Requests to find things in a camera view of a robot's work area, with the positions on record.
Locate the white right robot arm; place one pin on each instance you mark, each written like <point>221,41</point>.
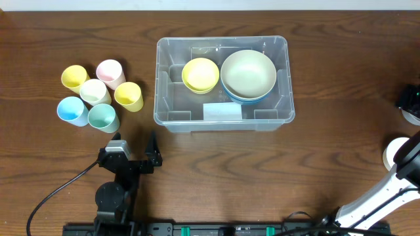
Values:
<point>398,187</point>

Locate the large beige bowl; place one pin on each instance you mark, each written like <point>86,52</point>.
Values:
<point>248,73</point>

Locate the green cup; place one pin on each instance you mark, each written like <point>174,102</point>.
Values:
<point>104,118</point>

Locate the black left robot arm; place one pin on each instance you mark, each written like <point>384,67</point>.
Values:
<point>116,200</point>

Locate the yellow cup far left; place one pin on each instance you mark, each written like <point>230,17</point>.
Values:
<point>73,77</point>

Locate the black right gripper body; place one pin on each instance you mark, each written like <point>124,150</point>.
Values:
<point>408,99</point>

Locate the light blue cup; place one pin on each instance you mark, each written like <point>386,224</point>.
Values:
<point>72,110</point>

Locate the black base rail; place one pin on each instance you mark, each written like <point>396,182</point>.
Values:
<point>169,229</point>

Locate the yellow cup near box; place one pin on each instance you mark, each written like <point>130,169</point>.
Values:
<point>129,95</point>

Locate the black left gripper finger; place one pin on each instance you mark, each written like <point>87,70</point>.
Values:
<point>152,151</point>
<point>117,136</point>

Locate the pink cup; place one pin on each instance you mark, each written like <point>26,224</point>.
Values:
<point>111,73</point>

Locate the large dark blue bowl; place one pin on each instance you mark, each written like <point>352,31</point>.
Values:
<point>244,101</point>

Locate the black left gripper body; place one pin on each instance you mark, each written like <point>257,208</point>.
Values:
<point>121,177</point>

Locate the small yellow bowl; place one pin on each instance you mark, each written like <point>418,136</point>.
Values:
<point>200,75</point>

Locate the small white bowl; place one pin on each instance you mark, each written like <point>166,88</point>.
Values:
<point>390,151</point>
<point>410,118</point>

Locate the white cup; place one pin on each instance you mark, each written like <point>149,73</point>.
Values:
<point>95,92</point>

